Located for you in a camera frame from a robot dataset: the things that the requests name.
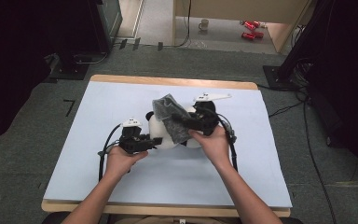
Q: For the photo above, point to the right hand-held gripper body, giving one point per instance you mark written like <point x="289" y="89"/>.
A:
<point x="205" y="119"/>

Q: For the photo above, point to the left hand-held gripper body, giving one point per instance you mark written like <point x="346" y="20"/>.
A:
<point x="133" y="141"/>

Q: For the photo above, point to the grey fluffy cloth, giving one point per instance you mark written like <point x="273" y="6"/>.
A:
<point x="169" y="115"/>

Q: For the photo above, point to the black and white panda plush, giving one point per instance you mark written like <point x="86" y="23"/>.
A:
<point x="160" y="132"/>

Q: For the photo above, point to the person's left hand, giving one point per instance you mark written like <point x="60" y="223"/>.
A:
<point x="119" y="163"/>

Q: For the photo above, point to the person's right hand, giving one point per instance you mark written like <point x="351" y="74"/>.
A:
<point x="216" y="147"/>

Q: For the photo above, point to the wooden table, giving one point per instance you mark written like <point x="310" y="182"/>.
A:
<point x="174" y="81"/>

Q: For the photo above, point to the pale blue table mat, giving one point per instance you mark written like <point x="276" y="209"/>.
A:
<point x="167" y="177"/>

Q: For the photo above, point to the person's lap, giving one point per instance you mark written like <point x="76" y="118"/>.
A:
<point x="155" y="220"/>

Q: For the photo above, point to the red can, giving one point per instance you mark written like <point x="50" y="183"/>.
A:
<point x="249" y="25"/>
<point x="257" y="23"/>
<point x="248" y="36"/>
<point x="259" y="34"/>

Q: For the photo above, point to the beige mug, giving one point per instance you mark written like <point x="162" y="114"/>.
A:
<point x="203" y="24"/>

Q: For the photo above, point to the black floor stand base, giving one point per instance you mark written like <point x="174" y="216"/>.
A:
<point x="70" y="70"/>

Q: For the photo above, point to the light wooden desk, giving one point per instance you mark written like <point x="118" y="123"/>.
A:
<point x="239" y="11"/>

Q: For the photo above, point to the dark cabinet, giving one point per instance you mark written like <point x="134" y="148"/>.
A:
<point x="105" y="25"/>

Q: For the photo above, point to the black stand with base plate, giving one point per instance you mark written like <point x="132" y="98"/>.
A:
<point x="281" y="76"/>

